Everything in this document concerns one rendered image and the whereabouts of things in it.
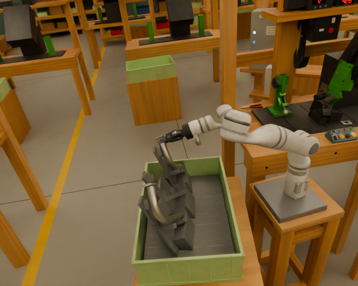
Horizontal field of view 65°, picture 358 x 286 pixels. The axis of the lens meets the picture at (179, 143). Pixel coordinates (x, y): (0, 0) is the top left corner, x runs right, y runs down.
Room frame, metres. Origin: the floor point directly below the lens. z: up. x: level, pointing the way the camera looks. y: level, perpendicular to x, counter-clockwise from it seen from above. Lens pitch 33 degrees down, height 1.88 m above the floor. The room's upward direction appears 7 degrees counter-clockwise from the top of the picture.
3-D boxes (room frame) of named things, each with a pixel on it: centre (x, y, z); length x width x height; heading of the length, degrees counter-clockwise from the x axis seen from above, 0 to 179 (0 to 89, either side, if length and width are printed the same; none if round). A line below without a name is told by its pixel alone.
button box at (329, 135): (1.34, -0.96, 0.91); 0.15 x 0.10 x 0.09; 94
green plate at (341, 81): (1.58, -1.05, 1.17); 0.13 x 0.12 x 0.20; 94
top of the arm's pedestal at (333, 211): (0.97, -0.53, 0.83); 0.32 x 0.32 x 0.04; 11
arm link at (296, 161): (0.97, -0.53, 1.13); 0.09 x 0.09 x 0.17; 23
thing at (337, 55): (1.80, -1.22, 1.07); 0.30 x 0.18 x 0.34; 94
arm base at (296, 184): (0.97, -0.53, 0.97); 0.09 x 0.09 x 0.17; 18
